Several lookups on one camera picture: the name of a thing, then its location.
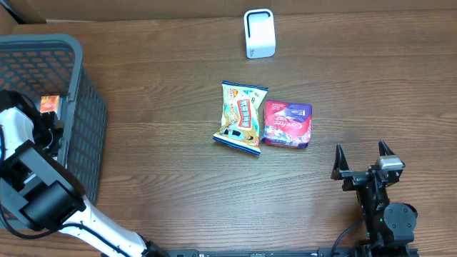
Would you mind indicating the red purple pad package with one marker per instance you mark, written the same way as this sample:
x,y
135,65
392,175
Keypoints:
x,y
287,124

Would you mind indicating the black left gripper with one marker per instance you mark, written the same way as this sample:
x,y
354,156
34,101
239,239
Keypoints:
x,y
56,135

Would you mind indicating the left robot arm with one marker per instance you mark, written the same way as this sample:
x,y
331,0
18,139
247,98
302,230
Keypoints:
x,y
39,192

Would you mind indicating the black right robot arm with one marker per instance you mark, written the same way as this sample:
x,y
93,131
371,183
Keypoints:
x,y
389,226

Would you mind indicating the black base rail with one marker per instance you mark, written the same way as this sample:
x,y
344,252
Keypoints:
x,y
320,252

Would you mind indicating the yellow snack bag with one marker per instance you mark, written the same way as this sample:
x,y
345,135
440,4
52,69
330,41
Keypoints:
x,y
240,126

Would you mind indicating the grey plastic shopping basket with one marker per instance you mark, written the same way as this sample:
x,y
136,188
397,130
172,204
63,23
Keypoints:
x,y
49,65

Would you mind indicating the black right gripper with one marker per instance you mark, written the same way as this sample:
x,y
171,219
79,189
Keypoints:
x,y
354,178

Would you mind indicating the white barcode scanner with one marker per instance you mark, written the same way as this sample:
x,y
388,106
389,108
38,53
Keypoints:
x,y
259,33

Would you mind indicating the small orange box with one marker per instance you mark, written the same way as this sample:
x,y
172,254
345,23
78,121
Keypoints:
x,y
50,104

